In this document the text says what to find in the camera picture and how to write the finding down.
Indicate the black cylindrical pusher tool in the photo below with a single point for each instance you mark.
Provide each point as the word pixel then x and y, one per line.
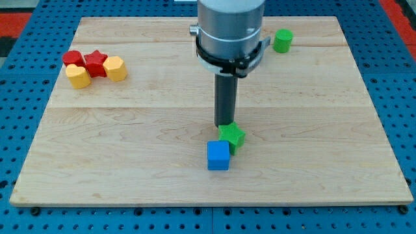
pixel 225 93

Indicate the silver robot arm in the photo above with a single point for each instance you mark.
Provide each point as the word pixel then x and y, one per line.
pixel 228 44

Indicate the green star block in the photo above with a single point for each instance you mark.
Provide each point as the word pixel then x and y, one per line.
pixel 233 135

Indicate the red star block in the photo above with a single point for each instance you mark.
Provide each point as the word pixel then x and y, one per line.
pixel 94 64

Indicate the blue cube block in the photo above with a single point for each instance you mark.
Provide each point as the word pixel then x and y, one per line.
pixel 218 155

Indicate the green cylinder block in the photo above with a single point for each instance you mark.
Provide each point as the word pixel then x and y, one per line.
pixel 282 41

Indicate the light wooden board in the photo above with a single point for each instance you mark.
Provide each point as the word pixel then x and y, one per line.
pixel 313 137

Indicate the yellow hexagon block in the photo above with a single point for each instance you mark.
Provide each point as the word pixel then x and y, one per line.
pixel 115 68

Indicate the yellow heart block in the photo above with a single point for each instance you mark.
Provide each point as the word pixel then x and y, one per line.
pixel 78 76

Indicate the red cylinder block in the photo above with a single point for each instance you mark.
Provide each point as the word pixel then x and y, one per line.
pixel 73 57

